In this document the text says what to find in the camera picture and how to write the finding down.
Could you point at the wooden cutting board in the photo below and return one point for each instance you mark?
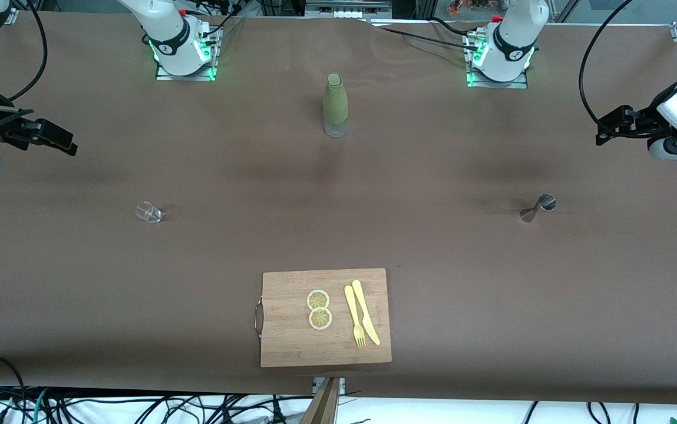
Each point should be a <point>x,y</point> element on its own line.
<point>326,344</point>

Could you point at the wooden post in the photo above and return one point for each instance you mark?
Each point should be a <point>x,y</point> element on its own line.
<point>322,406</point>

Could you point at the lemon slice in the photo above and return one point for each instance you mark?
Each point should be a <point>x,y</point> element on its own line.
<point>320,318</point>
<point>318,299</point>

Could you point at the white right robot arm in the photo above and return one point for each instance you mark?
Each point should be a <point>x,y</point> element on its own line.
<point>167,29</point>

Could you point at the brown table cover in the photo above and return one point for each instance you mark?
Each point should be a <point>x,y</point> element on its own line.
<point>138,265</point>

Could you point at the yellow plastic knife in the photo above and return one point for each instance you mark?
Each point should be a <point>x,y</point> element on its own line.
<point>365,312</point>

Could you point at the clear glass cup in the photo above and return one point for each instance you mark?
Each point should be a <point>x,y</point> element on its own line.
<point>149,213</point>

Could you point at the small metal bracket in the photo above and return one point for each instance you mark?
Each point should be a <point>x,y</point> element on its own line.
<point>316,386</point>

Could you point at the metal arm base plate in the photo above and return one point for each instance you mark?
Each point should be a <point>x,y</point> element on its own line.
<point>497,85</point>
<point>185,77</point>

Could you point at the grey power strip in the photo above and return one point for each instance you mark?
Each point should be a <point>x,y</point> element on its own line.
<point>347,9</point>

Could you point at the steel double jigger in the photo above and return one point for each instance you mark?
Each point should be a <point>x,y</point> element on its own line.
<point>537,207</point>

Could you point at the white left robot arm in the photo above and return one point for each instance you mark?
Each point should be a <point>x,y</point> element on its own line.
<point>512,41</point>

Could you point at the green sleeved glass bottle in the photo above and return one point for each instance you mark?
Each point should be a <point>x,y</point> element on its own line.
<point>334,103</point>

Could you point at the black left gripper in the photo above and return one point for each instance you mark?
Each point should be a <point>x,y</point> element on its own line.
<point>643,122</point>

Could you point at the yellow plastic fork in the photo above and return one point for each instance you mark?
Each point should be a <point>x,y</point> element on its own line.
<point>354,318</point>

